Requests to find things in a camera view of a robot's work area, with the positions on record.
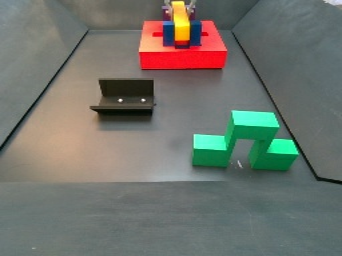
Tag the red slotted base board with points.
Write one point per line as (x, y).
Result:
(157, 56)

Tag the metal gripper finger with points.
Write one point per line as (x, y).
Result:
(191, 6)
(167, 4)

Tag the black U-channel holder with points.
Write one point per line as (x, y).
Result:
(126, 95)

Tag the blue U-shaped block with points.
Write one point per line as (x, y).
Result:
(182, 44)

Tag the purple U-shaped block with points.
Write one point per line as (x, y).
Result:
(166, 14)

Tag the yellow rectangular bar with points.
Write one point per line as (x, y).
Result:
(181, 21)

